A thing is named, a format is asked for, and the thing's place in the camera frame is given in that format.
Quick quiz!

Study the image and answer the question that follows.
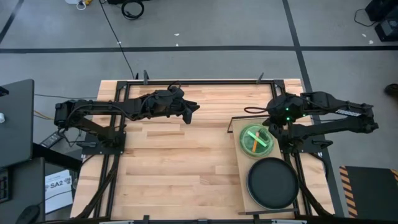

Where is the black computer mouse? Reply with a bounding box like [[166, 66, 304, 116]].
[[14, 204, 41, 224]]

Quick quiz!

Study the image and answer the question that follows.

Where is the black equipment case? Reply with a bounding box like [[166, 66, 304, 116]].
[[365, 0, 398, 22], [374, 18, 398, 43]]

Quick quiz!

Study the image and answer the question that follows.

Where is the person's shoe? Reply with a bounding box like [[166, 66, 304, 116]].
[[384, 83, 398, 98]]

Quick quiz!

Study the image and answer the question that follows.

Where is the coiled black cable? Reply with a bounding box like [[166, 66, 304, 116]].
[[120, 0, 146, 21]]

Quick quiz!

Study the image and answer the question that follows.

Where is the white printed paper sheet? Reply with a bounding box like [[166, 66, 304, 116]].
[[44, 169, 74, 215]]

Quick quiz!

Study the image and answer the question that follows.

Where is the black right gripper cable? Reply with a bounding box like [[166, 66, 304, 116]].
[[243, 106, 269, 115]]

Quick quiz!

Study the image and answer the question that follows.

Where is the black round plate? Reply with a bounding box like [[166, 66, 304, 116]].
[[248, 157, 300, 210]]

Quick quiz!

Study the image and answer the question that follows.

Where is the black yellow striped mat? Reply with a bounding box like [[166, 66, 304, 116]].
[[338, 166, 398, 218]]

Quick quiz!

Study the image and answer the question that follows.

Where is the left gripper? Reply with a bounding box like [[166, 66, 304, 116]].
[[144, 88, 200, 125]]

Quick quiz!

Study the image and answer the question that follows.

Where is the dark grey desk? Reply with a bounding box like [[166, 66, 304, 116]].
[[0, 78, 35, 169]]

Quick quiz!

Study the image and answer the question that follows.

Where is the black keypad device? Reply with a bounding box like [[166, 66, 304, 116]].
[[0, 167, 13, 203]]

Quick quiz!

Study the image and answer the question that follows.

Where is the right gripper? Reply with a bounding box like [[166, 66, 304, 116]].
[[259, 116, 289, 141]]

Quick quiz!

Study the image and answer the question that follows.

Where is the black floor cable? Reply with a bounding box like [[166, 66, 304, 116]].
[[98, 0, 137, 80]]

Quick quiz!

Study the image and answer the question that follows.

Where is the black desk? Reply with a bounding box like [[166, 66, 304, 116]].
[[0, 157, 46, 224]]

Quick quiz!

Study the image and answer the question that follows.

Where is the black power brick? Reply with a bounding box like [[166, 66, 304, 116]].
[[39, 131, 63, 149]]

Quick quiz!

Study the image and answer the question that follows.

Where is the orange translucent plate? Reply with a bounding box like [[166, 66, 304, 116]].
[[239, 124, 275, 159]]

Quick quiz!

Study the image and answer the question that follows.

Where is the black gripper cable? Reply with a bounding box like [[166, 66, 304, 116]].
[[166, 81, 182, 93], [243, 106, 269, 115]]

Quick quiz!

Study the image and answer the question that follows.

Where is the yellow floor cable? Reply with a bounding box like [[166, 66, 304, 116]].
[[33, 109, 54, 121]]

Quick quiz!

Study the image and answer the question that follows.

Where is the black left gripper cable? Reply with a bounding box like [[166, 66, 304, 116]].
[[166, 81, 182, 93]]

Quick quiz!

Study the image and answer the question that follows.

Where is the wooden tray board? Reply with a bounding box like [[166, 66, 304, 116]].
[[226, 114, 299, 216]]

